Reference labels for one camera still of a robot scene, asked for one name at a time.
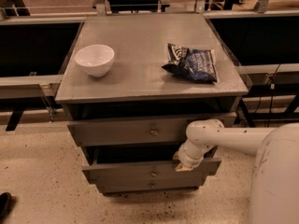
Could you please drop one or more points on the grey drawer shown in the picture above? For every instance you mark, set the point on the grey drawer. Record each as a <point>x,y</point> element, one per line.
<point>138,130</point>
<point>143,162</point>
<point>139,185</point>

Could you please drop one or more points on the left metal railing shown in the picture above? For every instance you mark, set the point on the left metal railing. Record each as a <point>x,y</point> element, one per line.
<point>34,54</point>

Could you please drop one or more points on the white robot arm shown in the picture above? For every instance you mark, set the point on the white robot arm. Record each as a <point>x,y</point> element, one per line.
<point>274,196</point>

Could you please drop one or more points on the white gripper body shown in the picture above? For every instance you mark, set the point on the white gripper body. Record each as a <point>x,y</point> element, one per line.
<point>192,160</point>

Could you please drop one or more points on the grey top drawer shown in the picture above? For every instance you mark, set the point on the grey top drawer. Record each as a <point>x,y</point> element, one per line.
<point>138,130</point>

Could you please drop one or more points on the metal railing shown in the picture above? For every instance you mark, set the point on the metal railing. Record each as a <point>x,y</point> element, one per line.
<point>34,54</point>
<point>265,51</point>

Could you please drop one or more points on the white ceramic bowl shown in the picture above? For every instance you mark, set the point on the white ceramic bowl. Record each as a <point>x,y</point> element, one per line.
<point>96,60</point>

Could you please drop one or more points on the black shoe at left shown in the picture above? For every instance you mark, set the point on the black shoe at left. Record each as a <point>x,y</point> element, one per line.
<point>5,199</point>

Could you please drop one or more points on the grey drawer cabinet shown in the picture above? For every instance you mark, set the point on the grey drawer cabinet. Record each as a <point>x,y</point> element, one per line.
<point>137,85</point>

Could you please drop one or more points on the right metal railing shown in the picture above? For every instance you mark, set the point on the right metal railing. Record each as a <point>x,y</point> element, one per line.
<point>265,51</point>

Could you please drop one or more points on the blue chip bag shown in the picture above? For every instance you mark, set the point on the blue chip bag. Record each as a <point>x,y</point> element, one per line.
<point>197,65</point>

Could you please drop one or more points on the grey bottom drawer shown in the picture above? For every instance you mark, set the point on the grey bottom drawer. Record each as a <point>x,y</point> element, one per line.
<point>139,185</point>

